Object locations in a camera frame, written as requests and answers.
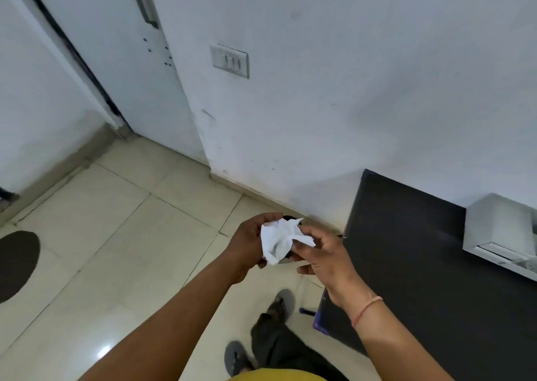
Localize person's left hand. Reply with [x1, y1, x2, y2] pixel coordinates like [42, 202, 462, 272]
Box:
[226, 212, 285, 286]

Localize person's right hand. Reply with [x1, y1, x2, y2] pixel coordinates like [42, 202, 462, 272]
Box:
[290, 225, 371, 311]

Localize white tissue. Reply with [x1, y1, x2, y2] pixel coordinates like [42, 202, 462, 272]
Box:
[260, 218, 316, 266]

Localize person's right forearm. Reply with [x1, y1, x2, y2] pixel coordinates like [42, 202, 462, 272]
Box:
[336, 285, 456, 381]

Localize person's left forearm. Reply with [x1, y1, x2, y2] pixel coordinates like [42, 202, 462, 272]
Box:
[79, 251, 252, 381]

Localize grey sandal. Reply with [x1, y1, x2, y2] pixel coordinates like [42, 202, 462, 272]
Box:
[224, 341, 255, 377]
[268, 289, 297, 323]

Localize orange thread wristband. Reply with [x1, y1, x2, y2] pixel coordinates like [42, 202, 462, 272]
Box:
[351, 296, 383, 329]

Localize black trousers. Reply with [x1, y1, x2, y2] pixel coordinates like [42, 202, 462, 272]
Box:
[250, 312, 350, 381]

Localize yellow shirt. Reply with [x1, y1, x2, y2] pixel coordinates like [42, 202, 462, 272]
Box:
[228, 367, 329, 381]

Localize white box appliance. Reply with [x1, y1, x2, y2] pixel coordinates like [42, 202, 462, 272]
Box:
[462, 193, 537, 283]

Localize white door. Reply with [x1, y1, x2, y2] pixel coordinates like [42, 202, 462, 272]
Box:
[23, 0, 210, 166]

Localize dark round floor mat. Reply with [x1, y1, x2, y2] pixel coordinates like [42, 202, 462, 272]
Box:
[0, 230, 41, 305]

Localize white wall switch panel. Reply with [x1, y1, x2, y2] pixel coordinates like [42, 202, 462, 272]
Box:
[209, 42, 251, 80]

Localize metal door handle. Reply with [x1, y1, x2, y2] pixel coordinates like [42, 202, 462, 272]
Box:
[127, 0, 160, 30]

